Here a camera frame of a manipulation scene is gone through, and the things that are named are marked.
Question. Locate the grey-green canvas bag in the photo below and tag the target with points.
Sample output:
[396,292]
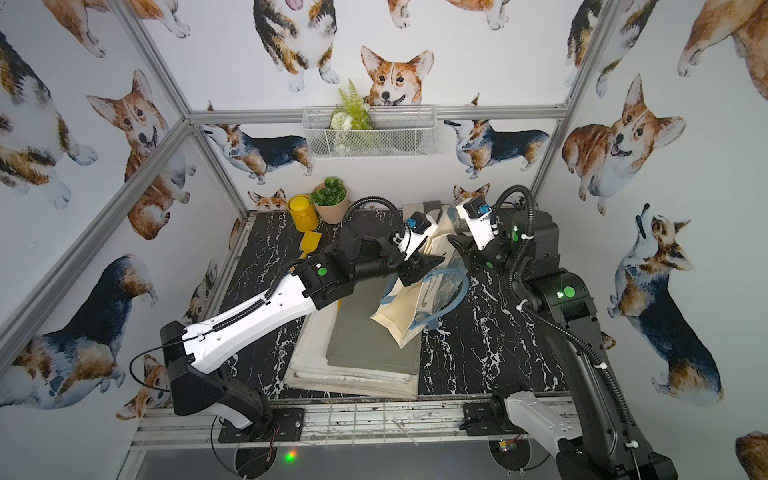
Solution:
[358,341]

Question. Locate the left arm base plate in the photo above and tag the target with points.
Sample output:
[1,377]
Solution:
[282,425]

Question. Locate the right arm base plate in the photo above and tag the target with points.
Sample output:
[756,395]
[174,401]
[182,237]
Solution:
[485,419]

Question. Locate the yellow plastic toy shovel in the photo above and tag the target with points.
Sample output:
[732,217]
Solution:
[309,243]

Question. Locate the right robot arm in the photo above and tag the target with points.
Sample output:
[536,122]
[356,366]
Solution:
[521,244]

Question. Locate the white bag with yellow handles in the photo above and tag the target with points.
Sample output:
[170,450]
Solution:
[320,324]

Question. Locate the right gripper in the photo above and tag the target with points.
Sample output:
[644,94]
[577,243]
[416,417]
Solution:
[469,251]

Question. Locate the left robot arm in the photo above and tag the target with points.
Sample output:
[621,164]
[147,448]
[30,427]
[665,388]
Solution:
[195,353]

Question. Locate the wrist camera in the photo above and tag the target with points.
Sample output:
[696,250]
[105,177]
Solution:
[476,212]
[419,227]

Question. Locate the pink pot green plant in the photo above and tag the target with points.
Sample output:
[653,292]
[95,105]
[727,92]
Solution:
[330,200]

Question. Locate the artificial green fern plant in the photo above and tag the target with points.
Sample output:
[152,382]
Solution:
[350,123]

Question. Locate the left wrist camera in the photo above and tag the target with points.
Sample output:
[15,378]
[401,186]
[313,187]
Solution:
[419,227]

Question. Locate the yellow toy bucket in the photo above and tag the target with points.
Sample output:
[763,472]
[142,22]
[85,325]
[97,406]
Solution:
[303,213]

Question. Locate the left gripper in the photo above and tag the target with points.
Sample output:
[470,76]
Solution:
[405,267]

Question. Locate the white wire mesh basket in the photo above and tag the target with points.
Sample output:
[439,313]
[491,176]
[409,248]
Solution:
[388,132]

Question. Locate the cream bag with blue handles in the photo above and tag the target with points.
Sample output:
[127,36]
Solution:
[406,311]

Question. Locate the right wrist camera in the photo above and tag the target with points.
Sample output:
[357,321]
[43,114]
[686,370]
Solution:
[476,212]

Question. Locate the cream canvas bag with print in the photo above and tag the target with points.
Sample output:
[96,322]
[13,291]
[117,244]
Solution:
[348,387]

